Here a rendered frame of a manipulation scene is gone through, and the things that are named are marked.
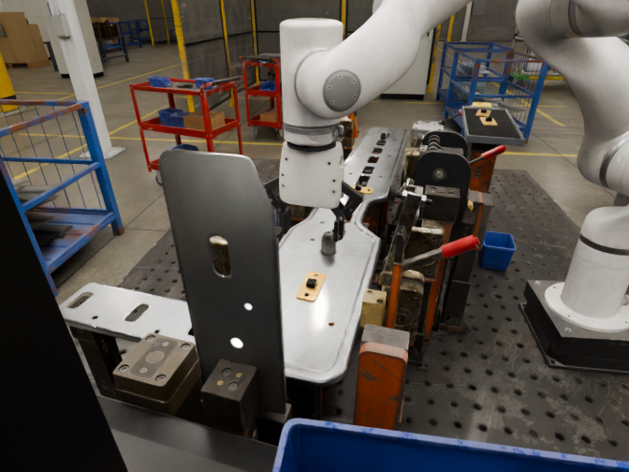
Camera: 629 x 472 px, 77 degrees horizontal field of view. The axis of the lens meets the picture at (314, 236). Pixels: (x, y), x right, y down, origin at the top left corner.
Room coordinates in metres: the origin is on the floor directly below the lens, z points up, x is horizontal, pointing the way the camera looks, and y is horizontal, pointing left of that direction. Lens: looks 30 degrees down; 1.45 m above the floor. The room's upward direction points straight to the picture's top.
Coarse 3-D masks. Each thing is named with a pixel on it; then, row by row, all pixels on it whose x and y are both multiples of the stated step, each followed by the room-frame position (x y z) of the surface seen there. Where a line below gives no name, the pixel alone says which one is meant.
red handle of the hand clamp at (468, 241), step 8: (464, 240) 0.52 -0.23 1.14; (472, 240) 0.51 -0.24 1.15; (440, 248) 0.53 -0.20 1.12; (448, 248) 0.52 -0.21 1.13; (456, 248) 0.51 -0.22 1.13; (464, 248) 0.51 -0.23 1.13; (472, 248) 0.51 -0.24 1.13; (424, 256) 0.53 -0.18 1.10; (432, 256) 0.52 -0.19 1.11; (440, 256) 0.52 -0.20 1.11; (448, 256) 0.52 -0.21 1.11; (408, 264) 0.53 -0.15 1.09; (416, 264) 0.53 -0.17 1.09; (424, 264) 0.53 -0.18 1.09
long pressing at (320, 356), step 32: (384, 128) 1.69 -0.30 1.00; (352, 160) 1.29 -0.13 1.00; (384, 160) 1.29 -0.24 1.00; (384, 192) 1.02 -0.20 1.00; (320, 224) 0.83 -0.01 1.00; (352, 224) 0.83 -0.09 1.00; (288, 256) 0.69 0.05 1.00; (320, 256) 0.69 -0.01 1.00; (352, 256) 0.69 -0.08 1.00; (288, 288) 0.58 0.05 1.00; (352, 288) 0.58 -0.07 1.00; (288, 320) 0.49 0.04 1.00; (320, 320) 0.49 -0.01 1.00; (352, 320) 0.49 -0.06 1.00; (288, 352) 0.43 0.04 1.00; (320, 352) 0.43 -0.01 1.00; (352, 352) 0.43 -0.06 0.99; (320, 384) 0.37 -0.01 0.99
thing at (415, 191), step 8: (392, 184) 0.55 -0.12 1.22; (392, 192) 0.54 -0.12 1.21; (400, 192) 0.55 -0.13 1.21; (408, 192) 0.53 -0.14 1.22; (416, 192) 0.53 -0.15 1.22; (392, 200) 0.55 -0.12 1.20; (408, 200) 0.53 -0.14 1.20; (416, 200) 0.53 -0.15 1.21; (424, 200) 0.53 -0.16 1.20; (408, 208) 0.53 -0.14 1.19; (416, 208) 0.52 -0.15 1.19; (400, 216) 0.53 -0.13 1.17; (408, 216) 0.53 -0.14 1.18; (400, 224) 0.53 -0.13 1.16; (408, 224) 0.53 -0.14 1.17; (408, 232) 0.53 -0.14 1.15; (392, 240) 0.56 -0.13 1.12; (392, 248) 0.53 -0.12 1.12; (392, 256) 0.53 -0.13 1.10; (392, 264) 0.53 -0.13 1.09
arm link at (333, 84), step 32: (384, 0) 0.55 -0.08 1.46; (416, 0) 0.58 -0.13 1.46; (448, 0) 0.60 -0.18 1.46; (384, 32) 0.51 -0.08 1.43; (416, 32) 0.56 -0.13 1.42; (320, 64) 0.49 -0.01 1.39; (352, 64) 0.49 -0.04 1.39; (384, 64) 0.50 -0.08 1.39; (320, 96) 0.48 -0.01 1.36; (352, 96) 0.48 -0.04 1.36
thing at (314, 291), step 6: (306, 276) 0.61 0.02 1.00; (312, 276) 0.61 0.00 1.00; (318, 276) 0.61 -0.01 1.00; (324, 276) 0.61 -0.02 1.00; (306, 282) 0.58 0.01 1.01; (318, 282) 0.60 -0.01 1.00; (300, 288) 0.58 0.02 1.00; (306, 288) 0.58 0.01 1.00; (312, 288) 0.58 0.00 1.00; (318, 288) 0.58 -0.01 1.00; (300, 294) 0.56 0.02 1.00; (312, 294) 0.56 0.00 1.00; (306, 300) 0.55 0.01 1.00; (312, 300) 0.54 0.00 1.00
